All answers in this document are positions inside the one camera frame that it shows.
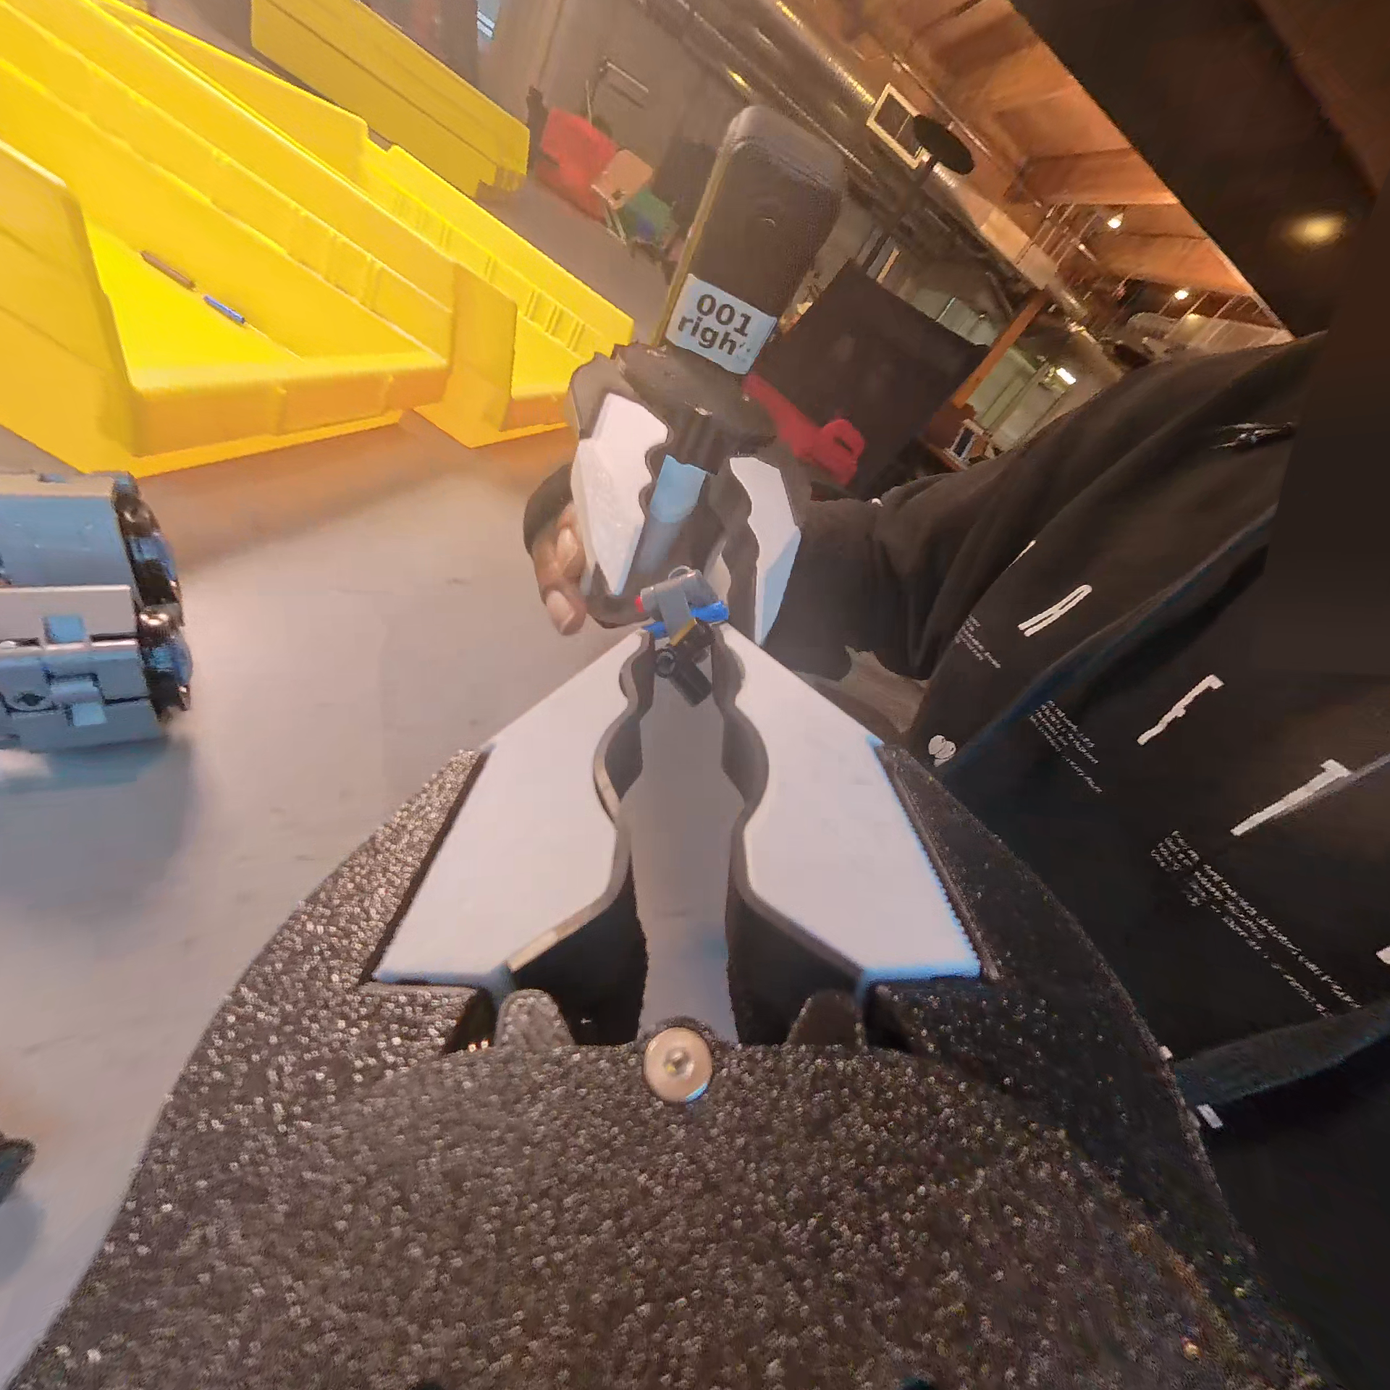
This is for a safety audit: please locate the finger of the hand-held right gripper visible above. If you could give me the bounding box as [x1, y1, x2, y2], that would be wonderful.
[569, 390, 672, 599]
[725, 457, 806, 647]

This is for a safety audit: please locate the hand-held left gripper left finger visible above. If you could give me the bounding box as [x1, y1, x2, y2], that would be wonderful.
[369, 630, 644, 991]

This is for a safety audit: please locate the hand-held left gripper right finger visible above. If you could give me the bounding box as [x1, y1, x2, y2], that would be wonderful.
[712, 627, 985, 985]

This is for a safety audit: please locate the grey angular connector piece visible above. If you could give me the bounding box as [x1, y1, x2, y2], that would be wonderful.
[640, 568, 725, 622]

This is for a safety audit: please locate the black connector with blue pins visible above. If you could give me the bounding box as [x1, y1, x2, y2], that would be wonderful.
[645, 602, 731, 710]

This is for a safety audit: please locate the person's right forearm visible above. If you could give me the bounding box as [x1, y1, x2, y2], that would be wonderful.
[781, 433, 1087, 682]

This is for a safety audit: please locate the grey desk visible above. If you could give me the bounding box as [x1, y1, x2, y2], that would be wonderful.
[0, 417, 904, 1358]

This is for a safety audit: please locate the person's right hand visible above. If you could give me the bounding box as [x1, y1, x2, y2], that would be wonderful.
[535, 521, 597, 639]

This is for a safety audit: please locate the red chair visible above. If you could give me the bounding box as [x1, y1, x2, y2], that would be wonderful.
[781, 407, 870, 486]

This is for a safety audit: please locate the small beige chair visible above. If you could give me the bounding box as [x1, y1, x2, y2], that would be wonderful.
[591, 151, 655, 237]

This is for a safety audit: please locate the large yellow storage bin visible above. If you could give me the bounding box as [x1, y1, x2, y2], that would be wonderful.
[0, 55, 453, 480]

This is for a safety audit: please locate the grey twin engine toy assembly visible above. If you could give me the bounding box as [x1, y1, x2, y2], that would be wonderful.
[0, 472, 197, 756]

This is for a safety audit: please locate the wooden post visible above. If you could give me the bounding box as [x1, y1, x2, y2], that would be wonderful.
[945, 291, 1051, 438]

